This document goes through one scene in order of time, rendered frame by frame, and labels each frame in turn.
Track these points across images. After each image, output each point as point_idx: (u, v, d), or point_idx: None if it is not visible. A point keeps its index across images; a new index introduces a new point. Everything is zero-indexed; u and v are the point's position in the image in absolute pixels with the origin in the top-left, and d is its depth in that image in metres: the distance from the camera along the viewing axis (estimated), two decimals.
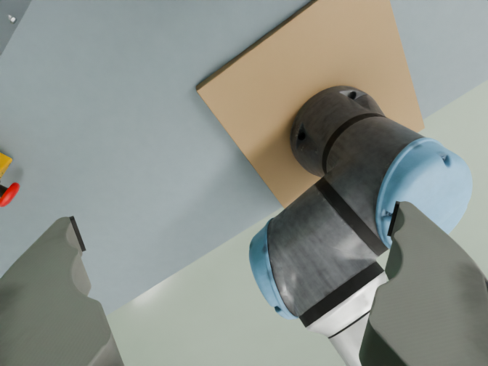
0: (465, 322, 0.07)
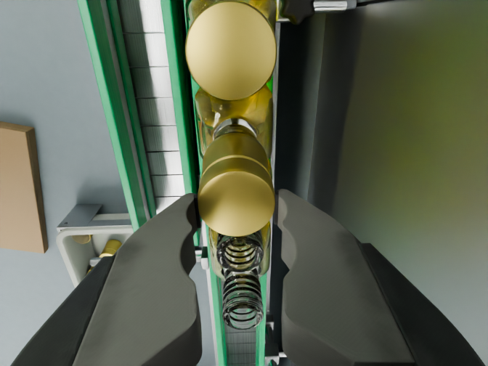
0: (355, 284, 0.08)
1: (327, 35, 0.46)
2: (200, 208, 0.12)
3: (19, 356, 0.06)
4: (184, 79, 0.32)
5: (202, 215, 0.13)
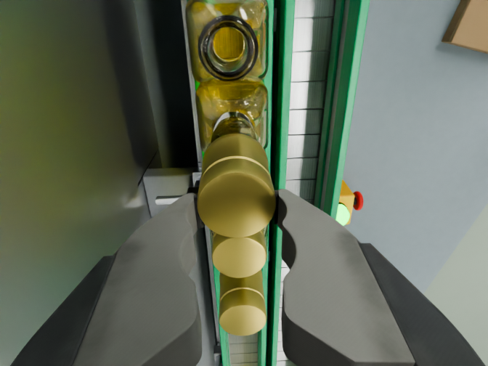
0: (356, 284, 0.08)
1: (154, 134, 0.54)
2: (264, 256, 0.18)
3: (19, 356, 0.06)
4: (276, 145, 0.38)
5: (263, 253, 0.18)
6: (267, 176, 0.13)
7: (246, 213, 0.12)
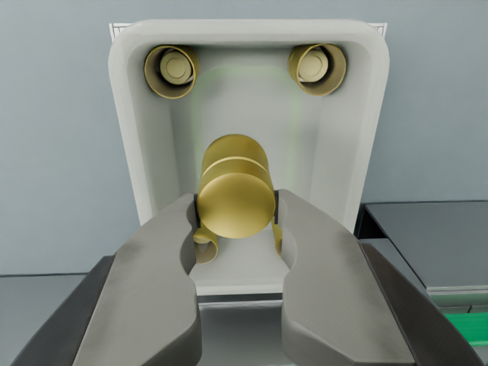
0: (356, 284, 0.08)
1: None
2: None
3: (19, 356, 0.06)
4: None
5: None
6: None
7: None
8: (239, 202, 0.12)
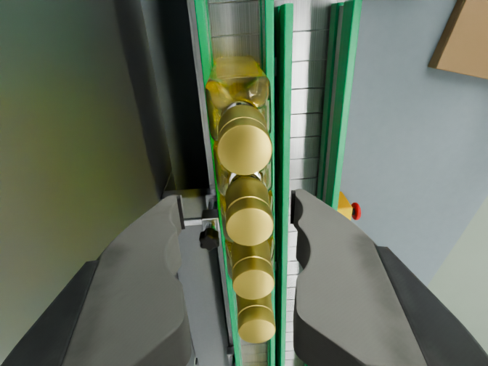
0: (370, 287, 0.08)
1: (168, 157, 0.60)
2: (273, 283, 0.23)
3: None
4: (279, 172, 0.44)
5: (271, 281, 0.23)
6: (268, 208, 0.21)
7: (255, 231, 0.21)
8: (246, 147, 0.18)
